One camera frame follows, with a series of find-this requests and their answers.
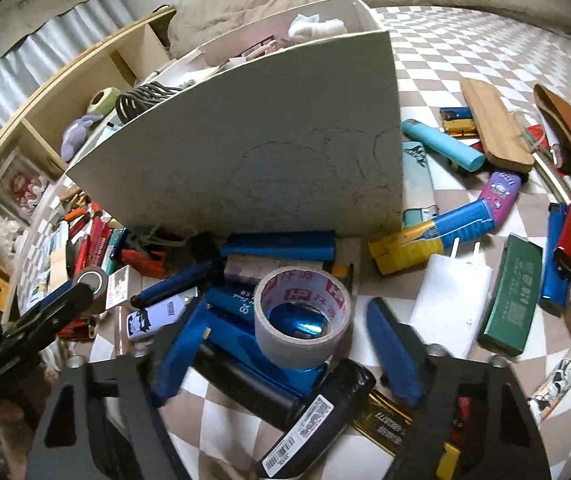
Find tape roll with red print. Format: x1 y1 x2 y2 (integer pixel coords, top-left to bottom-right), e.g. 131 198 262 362
254 266 353 370

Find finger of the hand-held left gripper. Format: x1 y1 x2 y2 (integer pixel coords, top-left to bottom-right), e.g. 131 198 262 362
0 282 95 346

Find yellow blue glue stick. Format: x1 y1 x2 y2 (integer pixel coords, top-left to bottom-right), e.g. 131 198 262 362
368 199 493 276

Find white charger plug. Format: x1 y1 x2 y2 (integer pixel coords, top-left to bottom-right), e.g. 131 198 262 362
408 237 493 346

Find blue translucent lighter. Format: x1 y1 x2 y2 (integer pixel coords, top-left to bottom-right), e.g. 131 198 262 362
538 201 569 317

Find cartoon face lighter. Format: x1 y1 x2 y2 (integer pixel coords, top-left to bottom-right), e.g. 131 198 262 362
126 296 201 343

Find wooden shelf unit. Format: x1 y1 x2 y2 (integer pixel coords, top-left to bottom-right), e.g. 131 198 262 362
0 5 179 261

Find cartoon printed tube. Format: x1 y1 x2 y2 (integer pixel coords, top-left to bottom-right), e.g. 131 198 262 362
528 322 571 421

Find grey curtain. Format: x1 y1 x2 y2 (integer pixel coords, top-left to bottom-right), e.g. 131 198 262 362
0 0 141 161

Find gold foil packet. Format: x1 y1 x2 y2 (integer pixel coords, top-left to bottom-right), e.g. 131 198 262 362
353 390 461 480

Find brown leather case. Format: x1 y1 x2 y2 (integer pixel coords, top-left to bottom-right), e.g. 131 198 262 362
534 83 571 171

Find white card packet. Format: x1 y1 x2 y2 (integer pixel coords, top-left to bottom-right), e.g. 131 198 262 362
106 265 131 311

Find green rectangular lighter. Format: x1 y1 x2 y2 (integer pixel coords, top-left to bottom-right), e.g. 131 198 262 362
475 232 543 358

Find beige printed box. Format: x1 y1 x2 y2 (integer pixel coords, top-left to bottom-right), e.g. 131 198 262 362
223 254 326 286

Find white cardboard box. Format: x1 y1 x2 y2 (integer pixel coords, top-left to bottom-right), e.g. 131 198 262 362
66 0 406 238

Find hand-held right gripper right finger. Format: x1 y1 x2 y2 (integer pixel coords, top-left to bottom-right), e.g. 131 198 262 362
365 296 552 480

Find blue metallic case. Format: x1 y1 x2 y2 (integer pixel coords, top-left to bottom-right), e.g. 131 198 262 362
193 282 329 398

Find purple cartoon lighter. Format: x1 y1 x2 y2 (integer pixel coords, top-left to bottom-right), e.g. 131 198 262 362
476 170 523 228

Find purple plush toy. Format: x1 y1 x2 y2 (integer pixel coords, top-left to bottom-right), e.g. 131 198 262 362
60 114 104 161

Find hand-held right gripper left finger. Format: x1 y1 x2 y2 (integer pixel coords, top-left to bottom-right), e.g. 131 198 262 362
24 300 211 480

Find gold lighter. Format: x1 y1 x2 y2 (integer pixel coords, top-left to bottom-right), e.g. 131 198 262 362
440 119 479 137

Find small brown tape roll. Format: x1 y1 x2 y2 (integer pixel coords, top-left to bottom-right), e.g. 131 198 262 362
72 266 111 316

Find red pliers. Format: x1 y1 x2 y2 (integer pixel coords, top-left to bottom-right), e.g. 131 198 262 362
120 232 171 278

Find blue flat box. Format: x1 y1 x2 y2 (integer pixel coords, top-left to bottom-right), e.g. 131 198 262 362
218 230 339 263

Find pile of assorted lighters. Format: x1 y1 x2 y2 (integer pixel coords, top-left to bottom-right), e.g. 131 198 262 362
40 187 131 281

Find wooden flat block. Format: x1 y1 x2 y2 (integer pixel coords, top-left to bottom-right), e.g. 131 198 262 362
459 78 536 175

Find black device with barcode label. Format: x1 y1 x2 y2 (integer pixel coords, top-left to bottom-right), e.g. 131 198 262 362
260 359 377 479

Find green round plush toy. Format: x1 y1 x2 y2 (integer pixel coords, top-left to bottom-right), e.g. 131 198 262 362
88 86 122 116

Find white sock bundle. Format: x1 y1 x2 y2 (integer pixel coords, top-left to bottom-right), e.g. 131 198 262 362
287 12 349 43

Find clear pen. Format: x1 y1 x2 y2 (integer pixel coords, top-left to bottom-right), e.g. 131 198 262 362
515 110 571 201

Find dark blue vape pen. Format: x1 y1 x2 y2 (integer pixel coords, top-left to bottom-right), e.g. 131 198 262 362
130 255 224 308

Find black cylinder device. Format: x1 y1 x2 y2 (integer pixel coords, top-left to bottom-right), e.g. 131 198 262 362
196 342 299 431

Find light blue lighter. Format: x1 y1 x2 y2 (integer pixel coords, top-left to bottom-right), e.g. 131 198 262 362
400 119 486 173

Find teal printed lighter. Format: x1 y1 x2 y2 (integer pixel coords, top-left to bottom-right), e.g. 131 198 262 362
401 141 439 228

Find black wire hair claw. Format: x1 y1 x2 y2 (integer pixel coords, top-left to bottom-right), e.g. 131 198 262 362
114 81 181 126

